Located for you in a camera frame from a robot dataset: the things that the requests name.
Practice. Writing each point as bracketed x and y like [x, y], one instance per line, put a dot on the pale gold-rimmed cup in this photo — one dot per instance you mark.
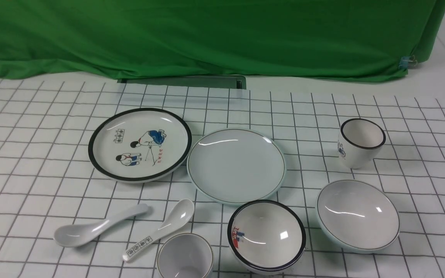
[185, 255]

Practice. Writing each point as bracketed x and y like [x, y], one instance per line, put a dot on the pale green-rimmed bowl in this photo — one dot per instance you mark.
[357, 216]

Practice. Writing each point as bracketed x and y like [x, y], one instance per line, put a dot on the plain white ceramic spoon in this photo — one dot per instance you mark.
[78, 235]

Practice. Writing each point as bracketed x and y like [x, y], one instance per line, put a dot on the plain pale green plate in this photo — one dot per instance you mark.
[234, 166]

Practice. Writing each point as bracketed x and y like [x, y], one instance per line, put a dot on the black-rimmed cartoon plate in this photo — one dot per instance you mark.
[140, 145]

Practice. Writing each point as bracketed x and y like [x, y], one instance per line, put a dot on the white spoon with characters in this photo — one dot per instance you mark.
[180, 215]

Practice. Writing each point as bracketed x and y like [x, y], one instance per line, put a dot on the black-rimmed cartoon bowl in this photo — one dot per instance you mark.
[266, 237]

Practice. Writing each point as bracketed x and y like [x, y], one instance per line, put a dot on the black-rimmed white cup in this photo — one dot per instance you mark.
[359, 141]

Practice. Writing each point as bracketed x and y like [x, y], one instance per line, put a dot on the white grid tablecloth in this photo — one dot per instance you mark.
[47, 181]

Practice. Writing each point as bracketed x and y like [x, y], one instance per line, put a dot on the green backdrop cloth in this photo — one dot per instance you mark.
[346, 40]

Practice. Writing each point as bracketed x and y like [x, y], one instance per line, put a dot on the blue binder clip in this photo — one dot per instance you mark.
[407, 62]

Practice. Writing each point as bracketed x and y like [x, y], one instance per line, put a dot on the grey metal base plate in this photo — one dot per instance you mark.
[203, 81]

